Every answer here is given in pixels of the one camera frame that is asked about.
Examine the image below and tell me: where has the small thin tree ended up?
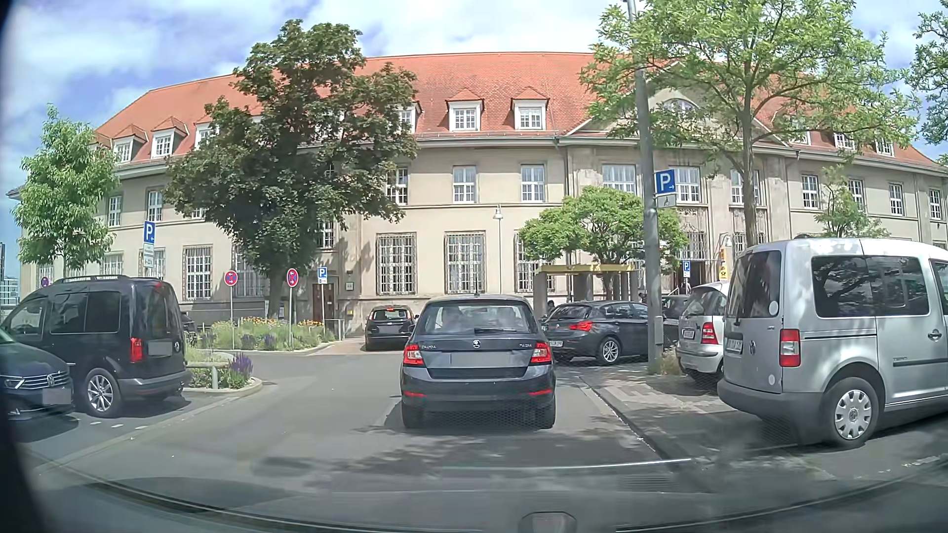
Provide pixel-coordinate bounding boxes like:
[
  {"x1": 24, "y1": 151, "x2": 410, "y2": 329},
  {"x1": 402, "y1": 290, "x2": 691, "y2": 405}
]
[{"x1": 813, "y1": 166, "x2": 869, "y2": 240}]

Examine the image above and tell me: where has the silver van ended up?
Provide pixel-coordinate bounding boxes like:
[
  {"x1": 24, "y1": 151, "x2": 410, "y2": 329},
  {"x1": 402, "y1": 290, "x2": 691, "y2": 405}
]
[{"x1": 716, "y1": 237, "x2": 948, "y2": 450}]

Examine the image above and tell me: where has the slim street lamp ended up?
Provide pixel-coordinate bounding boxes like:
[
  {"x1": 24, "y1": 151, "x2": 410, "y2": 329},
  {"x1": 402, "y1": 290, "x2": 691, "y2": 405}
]
[{"x1": 493, "y1": 205, "x2": 505, "y2": 295}]

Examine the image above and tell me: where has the dark parked car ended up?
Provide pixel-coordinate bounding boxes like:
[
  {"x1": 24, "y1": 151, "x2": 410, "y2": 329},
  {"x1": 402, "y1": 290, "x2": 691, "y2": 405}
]
[{"x1": 363, "y1": 304, "x2": 418, "y2": 352}]

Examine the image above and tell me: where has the grey asphalt road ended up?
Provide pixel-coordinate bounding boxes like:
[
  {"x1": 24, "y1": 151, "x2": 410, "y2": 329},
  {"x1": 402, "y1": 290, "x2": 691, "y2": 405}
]
[{"x1": 15, "y1": 337, "x2": 948, "y2": 523}]

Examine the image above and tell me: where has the black vehicle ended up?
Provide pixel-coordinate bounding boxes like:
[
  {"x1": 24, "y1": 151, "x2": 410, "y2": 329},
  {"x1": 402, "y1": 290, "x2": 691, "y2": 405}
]
[{"x1": 661, "y1": 293, "x2": 694, "y2": 327}]

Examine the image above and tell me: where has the large dark green tree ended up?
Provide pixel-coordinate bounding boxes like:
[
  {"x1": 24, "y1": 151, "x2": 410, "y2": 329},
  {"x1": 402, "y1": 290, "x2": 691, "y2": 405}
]
[{"x1": 163, "y1": 19, "x2": 422, "y2": 321}]

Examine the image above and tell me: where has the car's own bonnet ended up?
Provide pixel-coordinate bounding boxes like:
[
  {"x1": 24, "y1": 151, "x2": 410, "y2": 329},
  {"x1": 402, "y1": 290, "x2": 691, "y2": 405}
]
[{"x1": 22, "y1": 453, "x2": 948, "y2": 533}]

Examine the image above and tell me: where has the grey lamp post with sign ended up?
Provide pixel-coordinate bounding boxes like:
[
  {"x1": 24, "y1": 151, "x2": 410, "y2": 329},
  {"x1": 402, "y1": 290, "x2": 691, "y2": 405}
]
[{"x1": 624, "y1": 0, "x2": 679, "y2": 365}]

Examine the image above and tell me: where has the black van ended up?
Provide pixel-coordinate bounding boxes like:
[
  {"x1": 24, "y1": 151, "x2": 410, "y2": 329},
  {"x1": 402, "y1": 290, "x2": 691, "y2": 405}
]
[{"x1": 0, "y1": 274, "x2": 193, "y2": 420}]

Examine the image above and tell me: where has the beige building with red roof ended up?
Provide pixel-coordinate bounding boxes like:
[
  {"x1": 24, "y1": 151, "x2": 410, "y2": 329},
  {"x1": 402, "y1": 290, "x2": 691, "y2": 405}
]
[{"x1": 6, "y1": 51, "x2": 948, "y2": 336}]

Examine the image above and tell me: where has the low metal railing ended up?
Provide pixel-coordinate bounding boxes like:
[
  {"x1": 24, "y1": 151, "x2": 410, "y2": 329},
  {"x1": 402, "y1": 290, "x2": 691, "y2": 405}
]
[{"x1": 186, "y1": 360, "x2": 232, "y2": 391}]

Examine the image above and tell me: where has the dark grey saloon car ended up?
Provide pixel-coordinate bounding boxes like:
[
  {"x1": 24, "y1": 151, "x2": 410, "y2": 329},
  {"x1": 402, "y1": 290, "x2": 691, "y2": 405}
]
[{"x1": 543, "y1": 300, "x2": 679, "y2": 367}]

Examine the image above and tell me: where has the dark blue car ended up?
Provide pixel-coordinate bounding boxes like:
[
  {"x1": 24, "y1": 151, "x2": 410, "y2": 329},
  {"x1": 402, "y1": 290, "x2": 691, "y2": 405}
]
[{"x1": 0, "y1": 326, "x2": 76, "y2": 423}]

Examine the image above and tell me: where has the flower bed with bushes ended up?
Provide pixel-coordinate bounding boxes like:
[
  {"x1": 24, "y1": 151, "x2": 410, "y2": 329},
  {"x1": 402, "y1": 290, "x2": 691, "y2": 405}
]
[{"x1": 182, "y1": 316, "x2": 339, "y2": 392}]

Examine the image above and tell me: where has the low round-crowned tree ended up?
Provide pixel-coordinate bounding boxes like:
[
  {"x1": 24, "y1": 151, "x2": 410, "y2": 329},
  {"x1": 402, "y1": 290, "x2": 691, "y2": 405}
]
[{"x1": 517, "y1": 185, "x2": 690, "y2": 302}]

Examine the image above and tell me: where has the silver car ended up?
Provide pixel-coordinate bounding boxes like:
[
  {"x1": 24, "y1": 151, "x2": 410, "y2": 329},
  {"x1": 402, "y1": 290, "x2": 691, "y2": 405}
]
[{"x1": 674, "y1": 280, "x2": 731, "y2": 386}]

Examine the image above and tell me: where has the shelter with yellow roof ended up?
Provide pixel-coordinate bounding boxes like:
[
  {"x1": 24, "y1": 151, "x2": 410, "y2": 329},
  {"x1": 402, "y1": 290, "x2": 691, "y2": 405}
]
[{"x1": 532, "y1": 263, "x2": 639, "y2": 318}]

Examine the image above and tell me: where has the tall light green tree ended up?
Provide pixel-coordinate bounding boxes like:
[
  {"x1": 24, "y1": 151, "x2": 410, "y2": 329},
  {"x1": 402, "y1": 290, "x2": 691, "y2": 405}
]
[{"x1": 581, "y1": 0, "x2": 921, "y2": 250}]

